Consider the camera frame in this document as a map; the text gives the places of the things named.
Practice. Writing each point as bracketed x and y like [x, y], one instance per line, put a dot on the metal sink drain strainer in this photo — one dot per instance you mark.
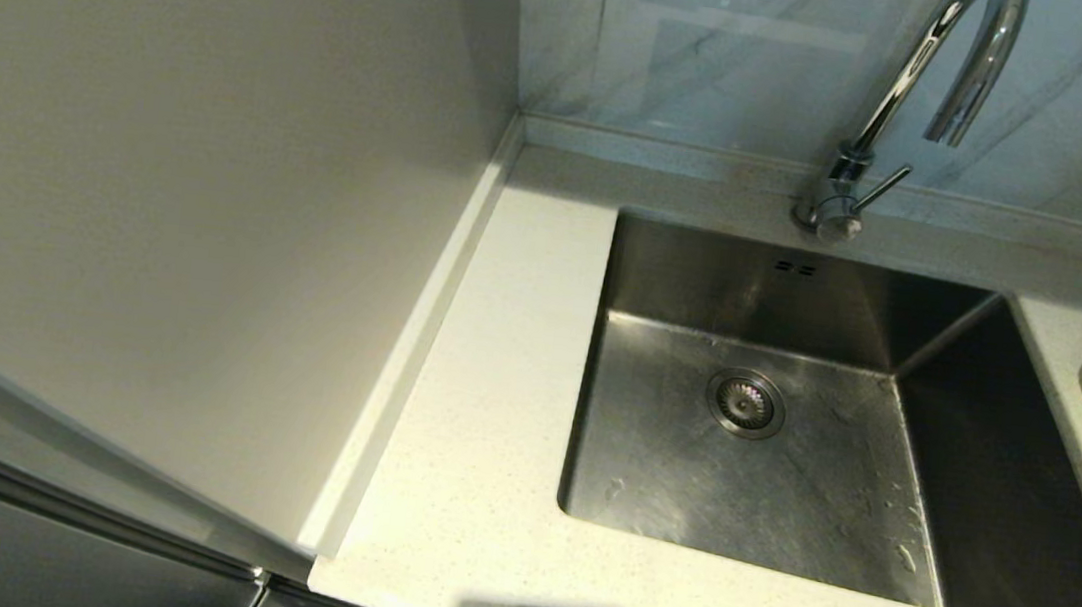
[746, 402]

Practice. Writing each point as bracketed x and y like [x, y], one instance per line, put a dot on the stainless steel sink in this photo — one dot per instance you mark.
[783, 490]

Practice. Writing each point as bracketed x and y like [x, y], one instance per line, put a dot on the chrome gooseneck faucet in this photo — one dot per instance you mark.
[849, 190]

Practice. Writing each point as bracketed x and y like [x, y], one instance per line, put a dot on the grey tall cabinet door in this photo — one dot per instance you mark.
[21, 561]

